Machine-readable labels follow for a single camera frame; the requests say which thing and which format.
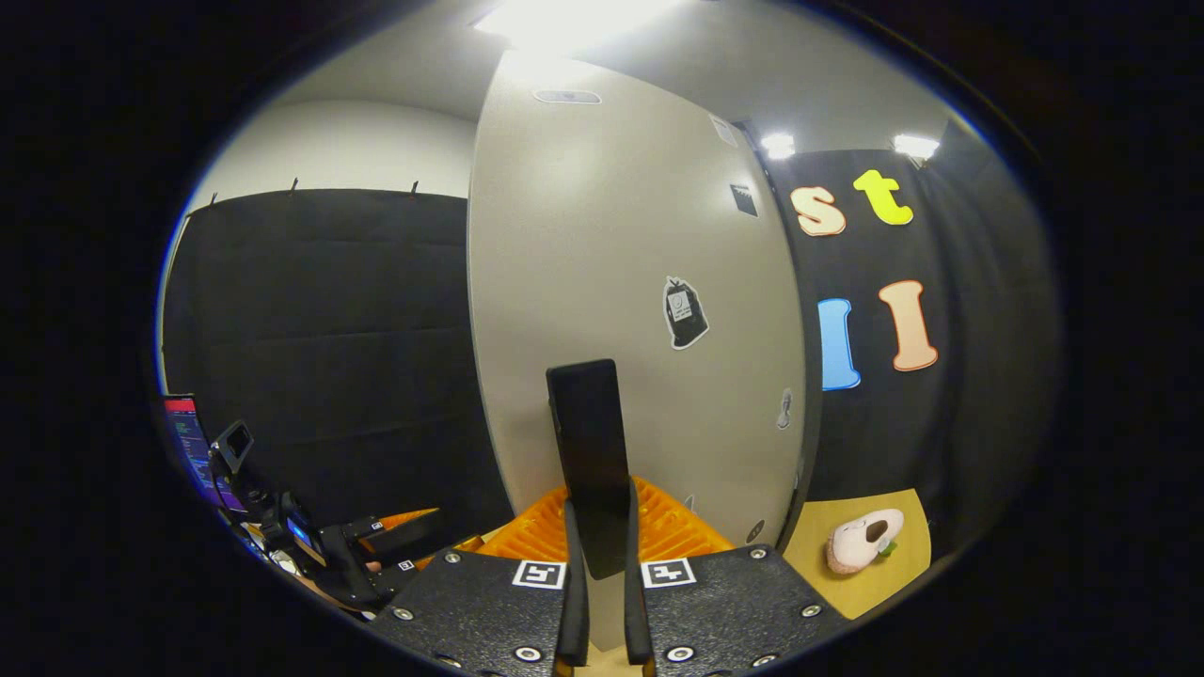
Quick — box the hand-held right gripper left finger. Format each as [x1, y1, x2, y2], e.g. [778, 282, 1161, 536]
[367, 484, 591, 677]

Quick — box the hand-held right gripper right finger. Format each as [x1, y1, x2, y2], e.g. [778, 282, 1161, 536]
[624, 475, 852, 677]

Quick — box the black door handle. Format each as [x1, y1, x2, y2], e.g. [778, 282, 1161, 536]
[546, 358, 633, 581]

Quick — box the beige cabinet door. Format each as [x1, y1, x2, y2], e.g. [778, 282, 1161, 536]
[467, 49, 808, 650]

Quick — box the computer monitor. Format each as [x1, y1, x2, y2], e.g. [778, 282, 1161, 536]
[162, 395, 227, 513]

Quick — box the black backdrop cloth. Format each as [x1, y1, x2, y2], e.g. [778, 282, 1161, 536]
[155, 118, 1064, 565]

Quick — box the pink plush toy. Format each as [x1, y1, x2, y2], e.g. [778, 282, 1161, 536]
[826, 508, 906, 575]

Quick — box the large ceiling light panel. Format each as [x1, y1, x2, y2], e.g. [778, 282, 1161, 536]
[470, 0, 688, 48]

